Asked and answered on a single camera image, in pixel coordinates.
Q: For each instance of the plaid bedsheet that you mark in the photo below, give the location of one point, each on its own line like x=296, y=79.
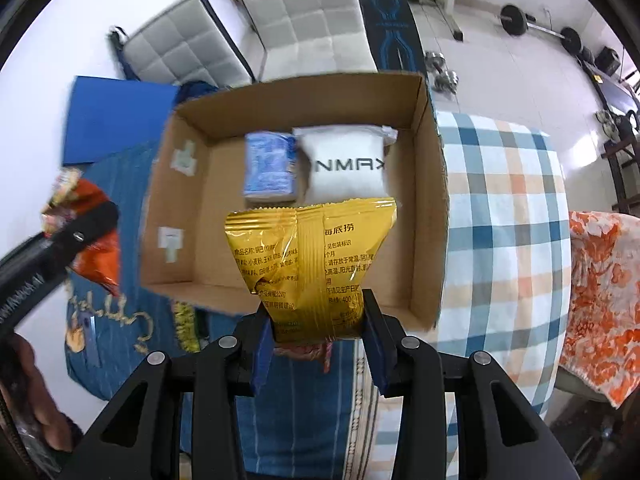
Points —
x=500, y=260

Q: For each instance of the yellow snack packet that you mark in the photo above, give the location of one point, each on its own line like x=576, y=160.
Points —
x=310, y=260

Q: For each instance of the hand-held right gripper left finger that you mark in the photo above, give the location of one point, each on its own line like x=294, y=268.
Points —
x=262, y=360

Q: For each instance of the blue foam board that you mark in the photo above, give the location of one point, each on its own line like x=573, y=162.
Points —
x=115, y=115

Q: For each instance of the grey padded chair right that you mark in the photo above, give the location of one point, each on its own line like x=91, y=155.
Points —
x=305, y=10

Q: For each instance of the black exercise machine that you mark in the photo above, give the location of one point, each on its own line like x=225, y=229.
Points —
x=617, y=95

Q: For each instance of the person's left hand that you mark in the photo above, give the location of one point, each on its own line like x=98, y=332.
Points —
x=37, y=395

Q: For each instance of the grey padded chair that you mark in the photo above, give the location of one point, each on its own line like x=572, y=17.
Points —
x=305, y=10
x=185, y=45

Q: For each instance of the cardboard box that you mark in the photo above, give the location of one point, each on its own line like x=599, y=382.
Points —
x=220, y=220

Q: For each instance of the orange floral cloth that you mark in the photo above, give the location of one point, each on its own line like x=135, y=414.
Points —
x=600, y=310

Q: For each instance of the blue tissue pack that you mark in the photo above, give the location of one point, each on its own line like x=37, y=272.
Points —
x=270, y=165

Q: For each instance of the chrome dumbbell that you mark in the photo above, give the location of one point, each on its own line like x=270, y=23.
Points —
x=434, y=61
x=446, y=81

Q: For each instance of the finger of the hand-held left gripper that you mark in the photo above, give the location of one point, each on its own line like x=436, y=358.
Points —
x=85, y=230

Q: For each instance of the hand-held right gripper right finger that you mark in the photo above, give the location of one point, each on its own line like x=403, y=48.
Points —
x=376, y=360

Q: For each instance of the grey padded chair left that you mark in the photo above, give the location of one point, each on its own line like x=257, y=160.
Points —
x=185, y=45

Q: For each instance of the orange snack bag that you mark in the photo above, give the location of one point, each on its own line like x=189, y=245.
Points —
x=97, y=267

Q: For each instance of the black barbell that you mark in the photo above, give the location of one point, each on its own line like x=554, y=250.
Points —
x=540, y=27

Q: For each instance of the blue embroidered cloth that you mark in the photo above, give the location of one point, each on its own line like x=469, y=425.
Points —
x=125, y=355

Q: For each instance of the white pouch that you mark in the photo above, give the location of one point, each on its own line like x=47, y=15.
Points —
x=345, y=182

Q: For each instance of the yellow-green packet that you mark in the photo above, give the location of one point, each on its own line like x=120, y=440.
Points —
x=185, y=325

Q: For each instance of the black and blue mat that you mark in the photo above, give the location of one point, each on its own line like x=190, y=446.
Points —
x=391, y=25

